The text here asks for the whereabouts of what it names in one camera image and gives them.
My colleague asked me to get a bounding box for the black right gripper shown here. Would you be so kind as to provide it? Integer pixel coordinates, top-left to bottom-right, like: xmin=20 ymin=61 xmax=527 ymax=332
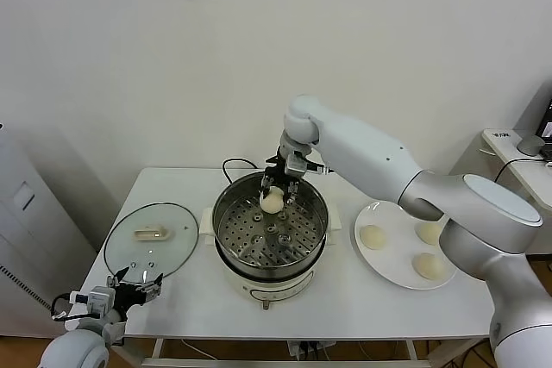
xmin=260 ymin=153 xmax=303 ymax=205

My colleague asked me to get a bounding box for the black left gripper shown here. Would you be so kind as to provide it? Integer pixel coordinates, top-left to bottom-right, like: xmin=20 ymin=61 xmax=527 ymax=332
xmin=107 ymin=267 xmax=165 ymax=321

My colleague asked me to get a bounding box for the white steamed baozi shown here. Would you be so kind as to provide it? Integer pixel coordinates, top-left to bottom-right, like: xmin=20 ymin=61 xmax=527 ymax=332
xmin=360 ymin=224 xmax=388 ymax=251
xmin=411 ymin=252 xmax=448 ymax=281
xmin=415 ymin=221 xmax=443 ymax=245
xmin=259 ymin=185 xmax=285 ymax=215

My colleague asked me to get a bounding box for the round glass pot lid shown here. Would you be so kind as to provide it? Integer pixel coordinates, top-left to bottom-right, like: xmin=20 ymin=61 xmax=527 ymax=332
xmin=103 ymin=202 xmax=200 ymax=279

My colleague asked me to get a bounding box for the stainless perforated steamer basket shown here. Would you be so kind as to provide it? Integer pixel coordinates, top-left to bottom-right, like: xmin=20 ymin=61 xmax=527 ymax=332
xmin=213 ymin=171 xmax=331 ymax=278

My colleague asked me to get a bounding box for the cream electric steamer pot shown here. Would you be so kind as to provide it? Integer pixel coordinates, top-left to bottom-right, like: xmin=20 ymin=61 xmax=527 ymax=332
xmin=198 ymin=203 xmax=344 ymax=312

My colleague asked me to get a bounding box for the white tall cabinet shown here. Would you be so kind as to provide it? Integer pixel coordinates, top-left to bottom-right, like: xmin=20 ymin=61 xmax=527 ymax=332
xmin=0 ymin=122 xmax=99 ymax=340

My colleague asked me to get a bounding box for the white round plate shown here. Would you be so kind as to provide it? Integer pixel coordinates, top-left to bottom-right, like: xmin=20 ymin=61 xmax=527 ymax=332
xmin=354 ymin=200 xmax=459 ymax=290

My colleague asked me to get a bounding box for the white power strip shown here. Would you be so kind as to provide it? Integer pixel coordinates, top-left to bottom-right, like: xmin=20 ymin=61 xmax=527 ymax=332
xmin=287 ymin=340 xmax=338 ymax=361

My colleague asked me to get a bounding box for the grey round desk gadget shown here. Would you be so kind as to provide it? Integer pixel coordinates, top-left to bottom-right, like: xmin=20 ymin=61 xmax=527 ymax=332
xmin=516 ymin=134 xmax=544 ymax=156

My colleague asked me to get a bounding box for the laptop with dark screen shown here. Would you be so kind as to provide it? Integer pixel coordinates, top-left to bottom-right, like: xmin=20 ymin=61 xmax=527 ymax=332
xmin=534 ymin=99 xmax=552 ymax=145

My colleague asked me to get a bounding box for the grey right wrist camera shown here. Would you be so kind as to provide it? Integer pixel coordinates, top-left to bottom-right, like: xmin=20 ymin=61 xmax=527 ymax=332
xmin=284 ymin=150 xmax=310 ymax=179

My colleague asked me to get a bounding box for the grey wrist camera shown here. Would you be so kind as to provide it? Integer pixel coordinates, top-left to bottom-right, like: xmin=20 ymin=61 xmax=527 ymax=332
xmin=284 ymin=150 xmax=310 ymax=179
xmin=68 ymin=285 xmax=117 ymax=315

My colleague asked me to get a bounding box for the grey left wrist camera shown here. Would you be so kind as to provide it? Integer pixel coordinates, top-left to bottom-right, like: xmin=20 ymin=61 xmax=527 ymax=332
xmin=68 ymin=285 xmax=117 ymax=315

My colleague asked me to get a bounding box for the black steamer power cable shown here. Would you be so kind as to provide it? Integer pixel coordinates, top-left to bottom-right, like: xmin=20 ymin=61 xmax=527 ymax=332
xmin=222 ymin=158 xmax=260 ymax=186

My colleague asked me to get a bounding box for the white table leg frame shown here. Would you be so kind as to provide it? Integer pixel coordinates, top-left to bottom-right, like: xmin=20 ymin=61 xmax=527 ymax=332
xmin=140 ymin=337 xmax=422 ymax=368

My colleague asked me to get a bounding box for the black left camera cable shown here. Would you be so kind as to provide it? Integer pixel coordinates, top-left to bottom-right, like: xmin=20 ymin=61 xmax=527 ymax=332
xmin=50 ymin=293 xmax=87 ymax=322

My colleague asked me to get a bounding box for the black cable with adapter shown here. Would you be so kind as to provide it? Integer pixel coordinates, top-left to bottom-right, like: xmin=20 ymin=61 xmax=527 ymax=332
xmin=493 ymin=156 xmax=552 ymax=184

